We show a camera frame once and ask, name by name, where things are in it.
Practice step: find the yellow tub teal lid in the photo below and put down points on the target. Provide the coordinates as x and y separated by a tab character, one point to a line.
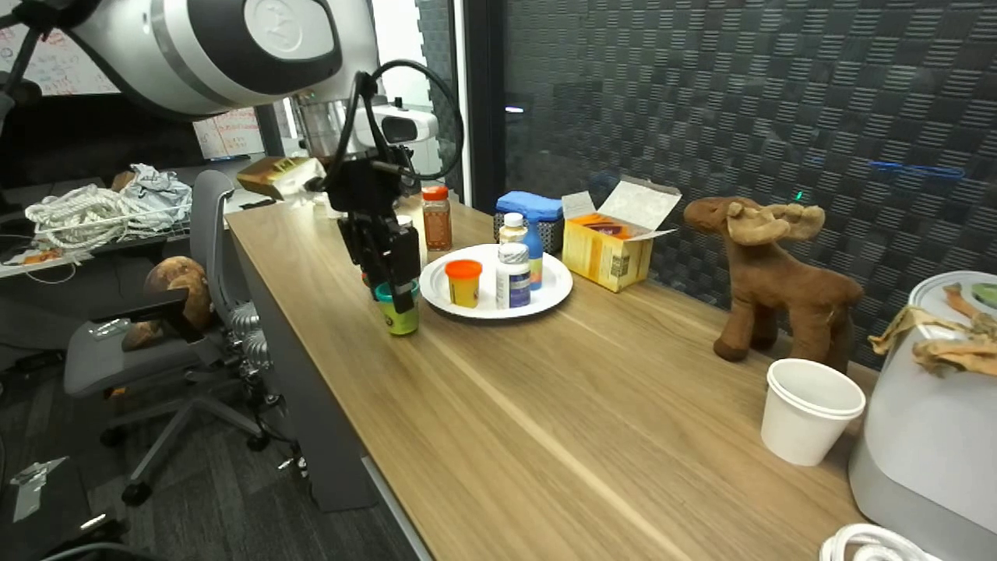
399	318

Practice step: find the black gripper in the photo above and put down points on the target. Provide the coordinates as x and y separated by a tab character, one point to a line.
369	190

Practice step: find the brown teddy plush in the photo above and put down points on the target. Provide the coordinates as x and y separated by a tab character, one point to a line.
183	286

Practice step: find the white paper cup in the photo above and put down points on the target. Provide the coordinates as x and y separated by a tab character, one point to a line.
806	416

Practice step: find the yellow tub orange lid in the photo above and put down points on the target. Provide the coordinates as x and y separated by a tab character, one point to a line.
465	281

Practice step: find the white paper scrap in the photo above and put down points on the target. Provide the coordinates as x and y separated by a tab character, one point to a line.
37	488

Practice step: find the grey office chair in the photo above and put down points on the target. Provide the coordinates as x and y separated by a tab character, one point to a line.
127	355

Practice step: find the white paper plate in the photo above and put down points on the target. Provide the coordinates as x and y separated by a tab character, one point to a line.
551	286

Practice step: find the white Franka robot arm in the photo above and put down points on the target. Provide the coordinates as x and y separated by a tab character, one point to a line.
206	47

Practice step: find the blue glue bottle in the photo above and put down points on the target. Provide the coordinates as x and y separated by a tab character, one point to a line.
537	266

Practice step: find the yellowish wrist camera box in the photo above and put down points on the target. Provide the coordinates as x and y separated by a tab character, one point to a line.
282	175

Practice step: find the small white bottle blue label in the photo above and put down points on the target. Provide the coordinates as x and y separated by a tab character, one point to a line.
512	281

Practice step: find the brown moose plush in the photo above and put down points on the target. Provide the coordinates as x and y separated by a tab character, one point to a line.
780	286

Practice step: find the white camera device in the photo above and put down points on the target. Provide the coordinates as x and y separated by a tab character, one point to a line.
408	128

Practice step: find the open yellow cardboard box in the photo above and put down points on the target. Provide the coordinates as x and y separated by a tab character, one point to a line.
611	253

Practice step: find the orange cap spice jar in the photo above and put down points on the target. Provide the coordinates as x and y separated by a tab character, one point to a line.
438	219

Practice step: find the blue sponge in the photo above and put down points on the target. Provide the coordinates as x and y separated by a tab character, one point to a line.
530	205

